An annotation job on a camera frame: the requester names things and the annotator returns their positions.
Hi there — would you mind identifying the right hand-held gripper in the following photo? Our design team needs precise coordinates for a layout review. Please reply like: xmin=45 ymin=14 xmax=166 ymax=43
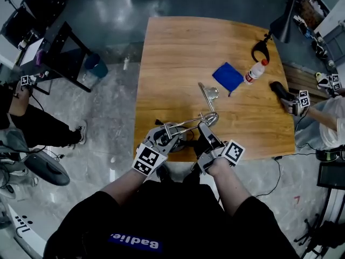
xmin=194 ymin=122 xmax=246 ymax=176

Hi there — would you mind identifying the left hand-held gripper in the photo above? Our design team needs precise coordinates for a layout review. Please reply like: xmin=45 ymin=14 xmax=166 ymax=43
xmin=132 ymin=122 xmax=180 ymax=176

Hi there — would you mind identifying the silver desk lamp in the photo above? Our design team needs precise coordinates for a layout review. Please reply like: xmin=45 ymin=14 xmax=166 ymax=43
xmin=155 ymin=111 xmax=220 ymax=153

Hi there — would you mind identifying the person's left forearm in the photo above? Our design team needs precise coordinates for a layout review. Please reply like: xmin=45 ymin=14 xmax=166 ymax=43
xmin=100 ymin=168 xmax=152 ymax=208

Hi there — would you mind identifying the person's right forearm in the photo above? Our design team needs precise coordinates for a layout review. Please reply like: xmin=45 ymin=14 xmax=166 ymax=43
xmin=206 ymin=156 xmax=256 ymax=217

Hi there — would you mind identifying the black clamp lamp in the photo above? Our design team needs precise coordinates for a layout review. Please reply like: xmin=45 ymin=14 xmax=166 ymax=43
xmin=251 ymin=0 xmax=296 ymax=64

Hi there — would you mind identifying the silver metal clip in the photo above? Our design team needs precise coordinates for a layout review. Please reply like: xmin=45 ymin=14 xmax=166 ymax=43
xmin=197 ymin=81 xmax=220 ymax=113

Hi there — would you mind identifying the blue cloth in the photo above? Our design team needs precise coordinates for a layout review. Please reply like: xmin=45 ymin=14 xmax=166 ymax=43
xmin=211 ymin=62 xmax=245 ymax=98

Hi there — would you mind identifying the person's black shirt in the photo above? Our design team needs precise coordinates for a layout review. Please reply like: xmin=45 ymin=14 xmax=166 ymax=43
xmin=43 ymin=171 xmax=300 ymax=259

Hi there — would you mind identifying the clear bottle with red cap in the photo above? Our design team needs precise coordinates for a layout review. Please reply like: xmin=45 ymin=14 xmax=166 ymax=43
xmin=243 ymin=58 xmax=270 ymax=86

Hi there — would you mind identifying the black glasses case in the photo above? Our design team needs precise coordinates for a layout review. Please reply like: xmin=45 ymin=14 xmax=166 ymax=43
xmin=269 ymin=80 xmax=296 ymax=103

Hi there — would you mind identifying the blue waste bin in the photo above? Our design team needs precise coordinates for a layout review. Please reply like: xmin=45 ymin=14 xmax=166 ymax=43
xmin=84 ymin=53 xmax=109 ymax=79

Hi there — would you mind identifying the wooden slatted bench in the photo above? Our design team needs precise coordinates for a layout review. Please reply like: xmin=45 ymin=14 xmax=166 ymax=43
xmin=282 ymin=63 xmax=329 ymax=99

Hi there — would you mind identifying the grey black chair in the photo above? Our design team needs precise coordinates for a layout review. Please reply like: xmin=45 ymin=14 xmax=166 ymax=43
xmin=22 ymin=152 xmax=71 ymax=187

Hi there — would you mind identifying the green black device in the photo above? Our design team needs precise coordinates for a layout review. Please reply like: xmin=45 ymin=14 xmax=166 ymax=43
xmin=314 ymin=148 xmax=345 ymax=162

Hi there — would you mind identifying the black monitor on stand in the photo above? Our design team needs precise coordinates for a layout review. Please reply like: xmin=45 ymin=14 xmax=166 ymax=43
xmin=316 ymin=160 xmax=345 ymax=259

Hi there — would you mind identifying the black side table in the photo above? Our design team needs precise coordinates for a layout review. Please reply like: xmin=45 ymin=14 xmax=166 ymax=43
xmin=15 ymin=21 xmax=94 ymax=94

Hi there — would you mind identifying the white paper sheet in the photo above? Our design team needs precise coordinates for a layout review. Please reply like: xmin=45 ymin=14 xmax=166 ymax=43
xmin=19 ymin=37 xmax=44 ymax=66

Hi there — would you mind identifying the white curved machine cover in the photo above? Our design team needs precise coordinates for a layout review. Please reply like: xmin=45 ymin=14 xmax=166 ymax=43
xmin=7 ymin=203 xmax=49 ymax=258

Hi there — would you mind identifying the grey plastic crate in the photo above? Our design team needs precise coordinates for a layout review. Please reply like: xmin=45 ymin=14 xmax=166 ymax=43
xmin=321 ymin=22 xmax=345 ymax=65

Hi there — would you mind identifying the brown paper bag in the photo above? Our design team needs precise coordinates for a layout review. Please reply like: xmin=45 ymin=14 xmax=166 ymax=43
xmin=298 ymin=0 xmax=325 ymax=30

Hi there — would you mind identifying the black floor cable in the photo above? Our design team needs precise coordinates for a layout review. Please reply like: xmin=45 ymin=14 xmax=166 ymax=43
xmin=255 ymin=154 xmax=319 ymax=199

